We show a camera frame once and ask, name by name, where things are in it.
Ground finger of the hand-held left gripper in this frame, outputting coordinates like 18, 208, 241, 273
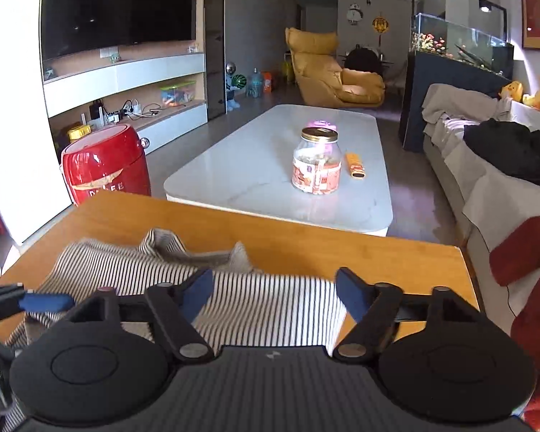
0, 283, 75, 325

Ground silver-headed toy figure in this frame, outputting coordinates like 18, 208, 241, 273
225, 62, 241, 111

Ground black jacket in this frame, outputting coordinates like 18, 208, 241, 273
463, 118, 540, 190

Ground yellow plush toy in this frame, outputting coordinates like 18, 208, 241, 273
499, 81, 523, 103

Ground red fuzzy coat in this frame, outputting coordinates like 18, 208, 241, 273
490, 216, 540, 432

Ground black fish tank cabinet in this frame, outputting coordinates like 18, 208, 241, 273
398, 50, 514, 154

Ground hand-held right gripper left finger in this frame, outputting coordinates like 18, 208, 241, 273
60, 267, 215, 363

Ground yellow lounge chair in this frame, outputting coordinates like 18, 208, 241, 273
284, 27, 385, 109

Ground blue water bottle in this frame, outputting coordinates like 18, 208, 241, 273
247, 68, 264, 99

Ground white wooden television cabinet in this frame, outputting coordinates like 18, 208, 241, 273
40, 40, 208, 154

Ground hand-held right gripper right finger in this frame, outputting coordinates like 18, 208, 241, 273
333, 267, 491, 363

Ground beige sofa blanket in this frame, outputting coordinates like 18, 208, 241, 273
420, 83, 540, 275

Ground black flat television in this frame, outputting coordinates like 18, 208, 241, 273
40, 0, 198, 60

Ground glass jar with gold lid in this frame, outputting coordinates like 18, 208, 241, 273
292, 126, 343, 195

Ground white marble coffee table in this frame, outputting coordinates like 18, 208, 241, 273
163, 104, 394, 238

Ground clear box with green lid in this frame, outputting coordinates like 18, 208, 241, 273
159, 80, 196, 108

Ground grey sofa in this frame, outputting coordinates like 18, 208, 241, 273
420, 83, 540, 320

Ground striped knit garment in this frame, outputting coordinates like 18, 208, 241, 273
2, 228, 348, 432

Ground yellow round wall ornament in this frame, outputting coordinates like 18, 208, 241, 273
372, 13, 388, 46

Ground black dining chair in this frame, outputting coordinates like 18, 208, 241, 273
344, 45, 381, 75

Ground glass fish tank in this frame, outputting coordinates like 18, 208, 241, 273
409, 13, 514, 77

